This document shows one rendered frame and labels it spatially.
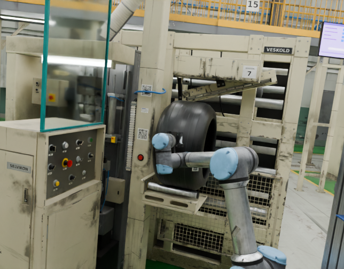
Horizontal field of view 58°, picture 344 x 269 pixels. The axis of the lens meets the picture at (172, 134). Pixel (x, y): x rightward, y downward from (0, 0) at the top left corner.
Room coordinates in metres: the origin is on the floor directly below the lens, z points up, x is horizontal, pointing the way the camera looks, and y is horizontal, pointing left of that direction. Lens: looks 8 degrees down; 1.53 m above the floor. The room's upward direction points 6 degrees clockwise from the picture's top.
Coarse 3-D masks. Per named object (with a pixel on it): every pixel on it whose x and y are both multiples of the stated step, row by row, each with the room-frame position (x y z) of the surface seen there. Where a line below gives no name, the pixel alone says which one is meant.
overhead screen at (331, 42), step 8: (328, 24) 5.25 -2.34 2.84; (336, 24) 5.26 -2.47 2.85; (320, 32) 5.28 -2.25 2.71; (328, 32) 5.25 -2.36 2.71; (336, 32) 5.26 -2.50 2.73; (320, 40) 5.25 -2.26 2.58; (328, 40) 5.25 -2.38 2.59; (336, 40) 5.27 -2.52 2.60; (320, 48) 5.25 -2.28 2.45; (328, 48) 5.26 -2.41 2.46; (336, 48) 5.27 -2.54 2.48; (320, 56) 5.26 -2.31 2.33; (328, 56) 5.26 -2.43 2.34; (336, 56) 5.27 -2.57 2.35
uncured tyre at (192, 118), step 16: (176, 112) 1.86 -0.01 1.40; (192, 112) 1.85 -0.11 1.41; (208, 112) 1.90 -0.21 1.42; (160, 128) 1.82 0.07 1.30; (176, 128) 1.79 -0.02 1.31; (192, 128) 1.77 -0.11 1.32; (208, 128) 2.24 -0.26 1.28; (192, 144) 1.73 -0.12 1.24; (208, 144) 2.25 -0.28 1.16; (160, 176) 1.84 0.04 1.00; (176, 176) 1.79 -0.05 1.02; (192, 176) 1.77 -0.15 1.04
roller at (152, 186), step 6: (150, 186) 1.93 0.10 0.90; (156, 186) 1.92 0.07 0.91; (162, 186) 1.91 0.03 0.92; (168, 186) 1.90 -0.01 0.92; (168, 192) 1.89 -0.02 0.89; (174, 192) 1.88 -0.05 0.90; (180, 192) 1.87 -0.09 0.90; (186, 192) 1.86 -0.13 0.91; (192, 192) 1.85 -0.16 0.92; (198, 192) 1.85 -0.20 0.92
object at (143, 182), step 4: (152, 172) 2.09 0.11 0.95; (148, 176) 1.99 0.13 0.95; (152, 176) 2.03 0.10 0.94; (156, 176) 2.10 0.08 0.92; (140, 180) 1.91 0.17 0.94; (144, 180) 1.90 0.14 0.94; (148, 180) 1.96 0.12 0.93; (152, 180) 2.04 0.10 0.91; (156, 180) 2.11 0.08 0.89; (140, 184) 1.91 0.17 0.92; (144, 184) 1.91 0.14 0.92; (140, 188) 1.91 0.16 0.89; (144, 188) 1.91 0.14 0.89; (140, 192) 1.91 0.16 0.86
